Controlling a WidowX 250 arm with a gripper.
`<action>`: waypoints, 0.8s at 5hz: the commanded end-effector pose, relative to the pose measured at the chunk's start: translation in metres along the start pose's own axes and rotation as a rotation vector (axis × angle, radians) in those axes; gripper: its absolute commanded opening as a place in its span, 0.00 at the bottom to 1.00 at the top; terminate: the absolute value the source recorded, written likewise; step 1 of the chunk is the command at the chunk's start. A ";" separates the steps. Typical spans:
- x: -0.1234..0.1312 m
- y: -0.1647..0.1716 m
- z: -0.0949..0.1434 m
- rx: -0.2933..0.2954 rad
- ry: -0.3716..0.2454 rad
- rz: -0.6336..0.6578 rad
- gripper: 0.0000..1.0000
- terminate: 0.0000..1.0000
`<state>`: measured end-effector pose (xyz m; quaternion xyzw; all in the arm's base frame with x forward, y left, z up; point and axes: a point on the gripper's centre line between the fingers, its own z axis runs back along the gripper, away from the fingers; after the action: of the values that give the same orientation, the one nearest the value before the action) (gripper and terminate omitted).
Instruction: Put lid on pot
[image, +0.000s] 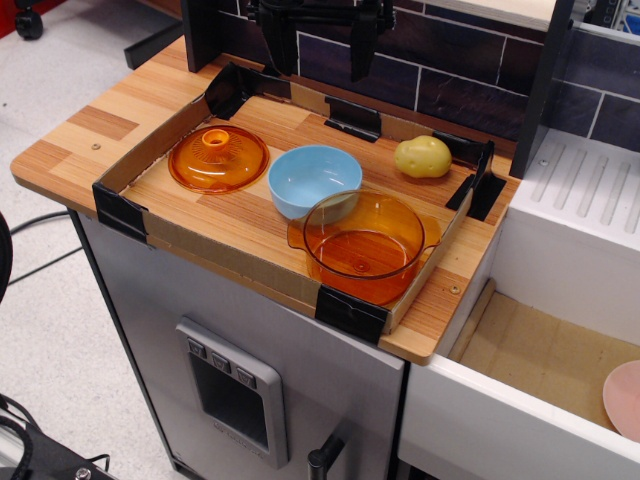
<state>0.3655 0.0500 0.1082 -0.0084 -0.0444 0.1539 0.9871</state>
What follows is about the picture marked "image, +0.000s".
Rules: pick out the light blue bowl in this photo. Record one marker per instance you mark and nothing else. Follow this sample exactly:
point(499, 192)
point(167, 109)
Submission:
point(303, 176)

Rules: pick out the black equipment with cables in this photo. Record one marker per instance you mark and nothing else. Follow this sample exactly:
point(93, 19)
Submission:
point(28, 453)

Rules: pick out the cardboard fence with black tape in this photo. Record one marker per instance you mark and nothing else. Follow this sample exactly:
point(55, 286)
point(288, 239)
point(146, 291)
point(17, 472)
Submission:
point(242, 236)

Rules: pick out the black cabinet door handle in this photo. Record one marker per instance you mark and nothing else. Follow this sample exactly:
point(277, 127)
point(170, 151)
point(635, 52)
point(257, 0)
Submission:
point(320, 461)

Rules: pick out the orange transparent pot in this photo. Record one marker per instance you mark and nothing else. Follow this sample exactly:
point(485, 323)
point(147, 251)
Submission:
point(364, 243)

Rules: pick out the pink plate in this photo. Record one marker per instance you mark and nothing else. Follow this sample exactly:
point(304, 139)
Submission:
point(621, 399)

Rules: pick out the yellow toy potato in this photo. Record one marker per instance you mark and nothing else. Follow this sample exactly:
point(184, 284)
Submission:
point(423, 157)

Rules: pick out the orange transparent pot lid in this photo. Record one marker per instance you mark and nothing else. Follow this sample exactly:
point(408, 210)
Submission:
point(218, 159)

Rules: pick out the white toy sink unit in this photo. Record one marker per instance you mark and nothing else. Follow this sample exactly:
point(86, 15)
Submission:
point(516, 389)

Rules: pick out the black caster wheel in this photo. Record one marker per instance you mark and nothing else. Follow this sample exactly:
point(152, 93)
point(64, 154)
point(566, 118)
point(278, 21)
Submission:
point(29, 25)

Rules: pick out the black metal stand base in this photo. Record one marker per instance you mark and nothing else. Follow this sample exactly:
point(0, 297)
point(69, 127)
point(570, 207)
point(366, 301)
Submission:
point(143, 50)

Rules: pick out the silver toy dishwasher cabinet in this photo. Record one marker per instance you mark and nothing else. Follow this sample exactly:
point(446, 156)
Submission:
point(239, 386)

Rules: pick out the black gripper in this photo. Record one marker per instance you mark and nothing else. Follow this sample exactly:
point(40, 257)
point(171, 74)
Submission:
point(279, 18)

